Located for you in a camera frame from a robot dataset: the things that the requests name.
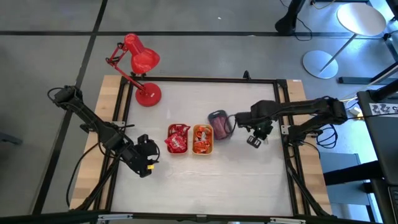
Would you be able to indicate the black stand leg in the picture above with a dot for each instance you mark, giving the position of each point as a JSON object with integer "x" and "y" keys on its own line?
{"x": 287, "y": 25}

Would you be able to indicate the teal plastic bin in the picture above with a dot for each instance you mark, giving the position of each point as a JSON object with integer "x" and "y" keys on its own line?
{"x": 216, "y": 112}

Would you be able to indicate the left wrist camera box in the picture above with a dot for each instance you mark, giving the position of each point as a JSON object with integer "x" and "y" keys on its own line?
{"x": 145, "y": 170}

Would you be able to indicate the black keyboard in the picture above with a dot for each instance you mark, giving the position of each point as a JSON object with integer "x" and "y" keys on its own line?
{"x": 394, "y": 202}

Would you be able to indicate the black aluminium table frame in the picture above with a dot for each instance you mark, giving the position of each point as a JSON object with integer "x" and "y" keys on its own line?
{"x": 202, "y": 79}

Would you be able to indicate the red desk lamp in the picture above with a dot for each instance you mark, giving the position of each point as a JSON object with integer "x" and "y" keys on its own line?
{"x": 148, "y": 95}

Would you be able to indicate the yellow plastic bin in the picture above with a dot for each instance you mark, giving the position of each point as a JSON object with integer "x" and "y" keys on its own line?
{"x": 202, "y": 125}

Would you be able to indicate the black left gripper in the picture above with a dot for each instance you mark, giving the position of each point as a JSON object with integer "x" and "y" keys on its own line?
{"x": 143, "y": 154}

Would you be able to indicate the orange plastic bin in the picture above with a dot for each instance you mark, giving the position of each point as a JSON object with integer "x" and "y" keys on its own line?
{"x": 188, "y": 149}

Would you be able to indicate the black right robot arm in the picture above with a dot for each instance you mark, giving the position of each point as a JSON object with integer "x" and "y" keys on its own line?
{"x": 311, "y": 109}

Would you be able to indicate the black desk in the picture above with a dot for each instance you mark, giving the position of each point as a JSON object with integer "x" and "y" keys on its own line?
{"x": 382, "y": 140}

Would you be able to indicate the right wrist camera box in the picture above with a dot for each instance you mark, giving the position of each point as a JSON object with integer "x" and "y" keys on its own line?
{"x": 254, "y": 142}

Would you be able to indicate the black overhead frame bar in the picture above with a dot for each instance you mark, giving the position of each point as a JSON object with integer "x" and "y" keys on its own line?
{"x": 46, "y": 217}

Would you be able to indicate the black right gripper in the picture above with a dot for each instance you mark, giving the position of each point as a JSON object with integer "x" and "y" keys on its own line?
{"x": 252, "y": 123}

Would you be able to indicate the silver metal bracket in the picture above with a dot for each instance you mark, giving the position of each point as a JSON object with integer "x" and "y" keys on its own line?
{"x": 115, "y": 217}
{"x": 287, "y": 221}

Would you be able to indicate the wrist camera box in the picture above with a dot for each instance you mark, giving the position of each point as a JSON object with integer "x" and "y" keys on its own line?
{"x": 145, "y": 170}
{"x": 254, "y": 142}

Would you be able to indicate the grey floor object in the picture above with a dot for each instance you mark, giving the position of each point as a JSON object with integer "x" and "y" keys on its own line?
{"x": 11, "y": 139}

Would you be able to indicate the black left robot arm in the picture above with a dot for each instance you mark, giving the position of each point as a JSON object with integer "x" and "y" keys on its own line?
{"x": 93, "y": 126}

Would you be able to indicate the white printed marker sheet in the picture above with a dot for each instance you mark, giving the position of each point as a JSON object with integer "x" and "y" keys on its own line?
{"x": 384, "y": 109}

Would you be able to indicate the white round side table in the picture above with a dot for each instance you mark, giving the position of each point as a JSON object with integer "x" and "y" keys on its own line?
{"x": 362, "y": 18}

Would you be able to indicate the white power adapter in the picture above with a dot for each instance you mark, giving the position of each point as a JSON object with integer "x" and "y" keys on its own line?
{"x": 355, "y": 111}

